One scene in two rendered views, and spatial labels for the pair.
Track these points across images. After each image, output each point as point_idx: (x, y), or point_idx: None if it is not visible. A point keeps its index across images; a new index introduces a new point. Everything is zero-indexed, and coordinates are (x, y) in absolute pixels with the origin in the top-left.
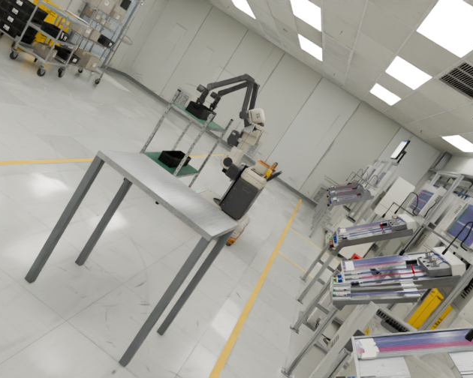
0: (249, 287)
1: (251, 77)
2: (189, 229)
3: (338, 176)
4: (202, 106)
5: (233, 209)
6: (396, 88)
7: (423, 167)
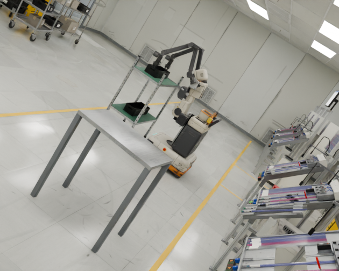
0: (191, 209)
1: (195, 44)
2: None
3: (285, 120)
4: (158, 67)
5: (181, 149)
6: (330, 45)
7: None
